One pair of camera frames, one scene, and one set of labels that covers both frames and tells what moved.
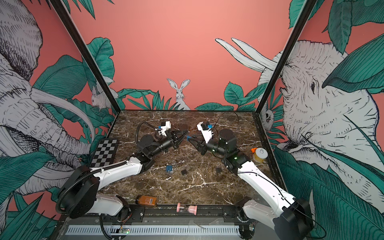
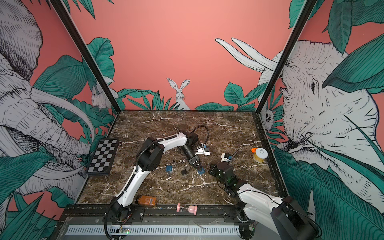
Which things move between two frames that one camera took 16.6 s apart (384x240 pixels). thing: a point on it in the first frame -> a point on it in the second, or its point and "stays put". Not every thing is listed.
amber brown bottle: [144, 199] stays put
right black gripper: [204, 147] -> [213, 171]
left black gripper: [174, 134] -> [194, 161]
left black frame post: [61, 9] stays put
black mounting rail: [166, 214] stays put
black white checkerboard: [104, 153] stays put
